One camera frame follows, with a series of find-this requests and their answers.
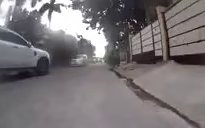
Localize dark green bush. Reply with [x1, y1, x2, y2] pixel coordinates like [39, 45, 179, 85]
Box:
[104, 53, 122, 68]

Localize silver car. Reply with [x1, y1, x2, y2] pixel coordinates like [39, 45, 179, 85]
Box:
[68, 54, 89, 68]

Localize grey asphalt road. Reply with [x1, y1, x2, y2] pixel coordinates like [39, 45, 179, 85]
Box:
[0, 62, 195, 128]

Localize large dark tree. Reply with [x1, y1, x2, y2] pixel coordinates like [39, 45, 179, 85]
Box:
[70, 0, 168, 63]

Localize dark roadside gutter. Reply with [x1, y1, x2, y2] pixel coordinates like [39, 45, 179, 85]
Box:
[109, 67, 203, 128]

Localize dark trees and bushes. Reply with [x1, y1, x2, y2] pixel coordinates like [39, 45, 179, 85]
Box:
[4, 0, 96, 66]

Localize palm tree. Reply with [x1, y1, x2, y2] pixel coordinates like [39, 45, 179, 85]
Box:
[38, 0, 68, 30]

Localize pale concrete pavement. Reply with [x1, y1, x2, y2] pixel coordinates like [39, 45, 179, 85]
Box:
[112, 60, 205, 128]

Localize white car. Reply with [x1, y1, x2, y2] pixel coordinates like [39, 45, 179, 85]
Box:
[0, 22, 52, 77]

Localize pale slatted fence wall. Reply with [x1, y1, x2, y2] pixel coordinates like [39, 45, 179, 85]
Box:
[127, 0, 205, 65]

